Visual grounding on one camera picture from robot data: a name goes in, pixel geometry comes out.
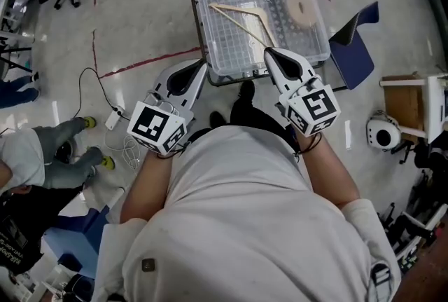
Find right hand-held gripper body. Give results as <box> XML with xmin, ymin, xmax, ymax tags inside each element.
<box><xmin>276</xmin><ymin>77</ymin><xmax>342</xmax><ymax>137</ymax></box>

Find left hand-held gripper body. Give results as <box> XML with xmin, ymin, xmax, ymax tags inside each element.
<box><xmin>126</xmin><ymin>93</ymin><xmax>195</xmax><ymax>157</ymax></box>

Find wooden clothes hanger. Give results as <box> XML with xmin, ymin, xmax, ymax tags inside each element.
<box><xmin>208</xmin><ymin>2</ymin><xmax>277</xmax><ymax>49</ymax></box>

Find person's right forearm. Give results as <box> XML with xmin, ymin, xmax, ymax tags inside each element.
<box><xmin>296</xmin><ymin>132</ymin><xmax>361</xmax><ymax>209</ymax></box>

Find person's left forearm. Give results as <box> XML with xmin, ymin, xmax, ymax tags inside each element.
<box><xmin>120</xmin><ymin>151</ymin><xmax>173</xmax><ymax>224</ymax></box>

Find person's right black shoe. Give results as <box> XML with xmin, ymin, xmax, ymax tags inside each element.
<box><xmin>237</xmin><ymin>80</ymin><xmax>256</xmax><ymax>102</ymax></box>

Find person's black shoe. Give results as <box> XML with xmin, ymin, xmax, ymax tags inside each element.
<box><xmin>237</xmin><ymin>80</ymin><xmax>256</xmax><ymax>102</ymax></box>
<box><xmin>209</xmin><ymin>111</ymin><xmax>227</xmax><ymax>128</ymax></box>

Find person's left black shoe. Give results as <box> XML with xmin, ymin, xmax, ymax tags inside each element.
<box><xmin>209</xmin><ymin>111</ymin><xmax>227</xmax><ymax>128</ymax></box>

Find white power strip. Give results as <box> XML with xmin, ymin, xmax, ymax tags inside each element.
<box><xmin>104</xmin><ymin>104</ymin><xmax>126</xmax><ymax>130</ymax></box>

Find blue chair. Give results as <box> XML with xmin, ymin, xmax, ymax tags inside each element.
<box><xmin>328</xmin><ymin>1</ymin><xmax>381</xmax><ymax>91</ymax></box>

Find person's black trousers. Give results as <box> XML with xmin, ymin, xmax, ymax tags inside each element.
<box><xmin>229</xmin><ymin>97</ymin><xmax>291</xmax><ymax>133</ymax></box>

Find beige round roll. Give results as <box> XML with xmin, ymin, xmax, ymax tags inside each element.
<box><xmin>286</xmin><ymin>0</ymin><xmax>320</xmax><ymax>29</ymax></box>

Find white tube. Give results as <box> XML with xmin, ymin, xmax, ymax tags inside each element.
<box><xmin>108</xmin><ymin>186</ymin><xmax>125</xmax><ymax>207</ymax></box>

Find wooden cabinet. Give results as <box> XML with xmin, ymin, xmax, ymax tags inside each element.
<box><xmin>379</xmin><ymin>72</ymin><xmax>430</xmax><ymax>140</ymax></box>

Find white desk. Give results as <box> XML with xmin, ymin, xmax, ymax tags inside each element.
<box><xmin>425</xmin><ymin>72</ymin><xmax>448</xmax><ymax>144</ymax></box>

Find black chair base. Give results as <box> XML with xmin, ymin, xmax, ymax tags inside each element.
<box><xmin>391</xmin><ymin>139</ymin><xmax>448</xmax><ymax>168</ymax></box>

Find person's white shirt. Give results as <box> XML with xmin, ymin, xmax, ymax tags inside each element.
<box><xmin>92</xmin><ymin>125</ymin><xmax>403</xmax><ymax>302</ymax></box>

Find blue stool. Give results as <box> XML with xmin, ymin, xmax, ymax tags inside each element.
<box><xmin>43</xmin><ymin>205</ymin><xmax>113</xmax><ymax>280</ymax></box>

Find white coiled cable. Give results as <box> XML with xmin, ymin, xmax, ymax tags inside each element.
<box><xmin>103</xmin><ymin>128</ymin><xmax>141</xmax><ymax>172</ymax></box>

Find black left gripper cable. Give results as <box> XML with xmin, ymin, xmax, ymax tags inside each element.
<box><xmin>157</xmin><ymin>141</ymin><xmax>192</xmax><ymax>160</ymax></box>

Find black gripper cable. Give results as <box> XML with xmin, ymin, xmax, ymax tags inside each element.
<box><xmin>292</xmin><ymin>132</ymin><xmax>323</xmax><ymax>163</ymax></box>
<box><xmin>157</xmin><ymin>141</ymin><xmax>192</xmax><ymax>160</ymax></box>

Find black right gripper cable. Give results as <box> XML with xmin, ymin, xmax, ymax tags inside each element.
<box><xmin>292</xmin><ymin>132</ymin><xmax>323</xmax><ymax>163</ymax></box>

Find black floor cable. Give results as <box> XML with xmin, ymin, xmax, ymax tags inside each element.
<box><xmin>71</xmin><ymin>67</ymin><xmax>122</xmax><ymax>119</ymax></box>

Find grey shoulder strap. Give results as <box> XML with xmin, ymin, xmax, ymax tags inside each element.
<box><xmin>370</xmin><ymin>261</ymin><xmax>395</xmax><ymax>302</ymax></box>

